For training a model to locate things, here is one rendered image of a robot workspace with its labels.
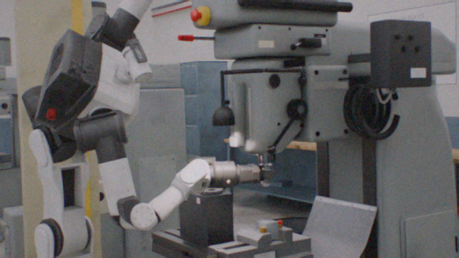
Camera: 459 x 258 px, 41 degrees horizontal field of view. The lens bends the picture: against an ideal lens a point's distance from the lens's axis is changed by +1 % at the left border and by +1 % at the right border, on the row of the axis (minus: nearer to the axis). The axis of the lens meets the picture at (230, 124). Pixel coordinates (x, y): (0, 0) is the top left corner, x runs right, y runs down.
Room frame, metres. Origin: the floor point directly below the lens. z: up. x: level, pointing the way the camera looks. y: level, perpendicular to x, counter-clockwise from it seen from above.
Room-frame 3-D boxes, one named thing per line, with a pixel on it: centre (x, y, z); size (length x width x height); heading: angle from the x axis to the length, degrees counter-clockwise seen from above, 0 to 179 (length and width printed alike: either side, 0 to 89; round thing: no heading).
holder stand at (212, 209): (2.41, 0.11, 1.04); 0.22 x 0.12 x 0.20; 33
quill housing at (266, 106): (2.07, -0.12, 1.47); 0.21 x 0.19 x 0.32; 34
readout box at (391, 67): (1.96, -0.55, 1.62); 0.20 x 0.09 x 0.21; 124
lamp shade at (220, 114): (1.94, 0.02, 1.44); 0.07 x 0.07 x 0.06
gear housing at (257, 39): (2.10, -0.15, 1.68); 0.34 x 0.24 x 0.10; 124
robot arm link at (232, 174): (2.06, -0.02, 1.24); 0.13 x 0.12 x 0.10; 9
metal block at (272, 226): (2.07, -0.11, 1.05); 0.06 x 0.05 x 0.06; 33
